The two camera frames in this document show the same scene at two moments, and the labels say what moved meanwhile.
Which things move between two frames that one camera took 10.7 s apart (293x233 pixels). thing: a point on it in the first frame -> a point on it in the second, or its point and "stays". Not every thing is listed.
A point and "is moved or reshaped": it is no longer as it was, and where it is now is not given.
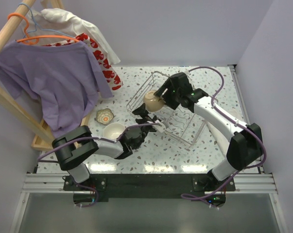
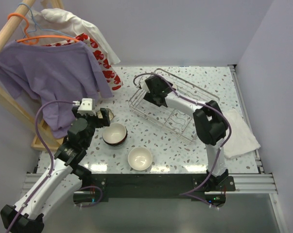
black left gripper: x=146 y=120 -> x=103 y=117
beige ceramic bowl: x=151 y=102 is moved or reshaped
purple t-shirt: x=66 y=79 stays
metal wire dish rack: x=181 y=124 stays
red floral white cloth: x=112 y=79 stays
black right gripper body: x=171 y=97 -> x=149 y=97
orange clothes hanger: x=33 y=40 stays
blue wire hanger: x=37 y=25 stays
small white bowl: x=104 y=116 stays
